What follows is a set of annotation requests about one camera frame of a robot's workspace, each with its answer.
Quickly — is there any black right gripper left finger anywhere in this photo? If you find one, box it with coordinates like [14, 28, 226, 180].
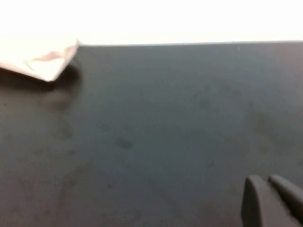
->
[240, 175, 302, 227]

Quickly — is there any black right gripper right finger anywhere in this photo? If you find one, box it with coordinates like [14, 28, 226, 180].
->
[268, 174, 303, 222]

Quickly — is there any white cloth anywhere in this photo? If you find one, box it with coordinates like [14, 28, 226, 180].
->
[0, 36, 79, 82]

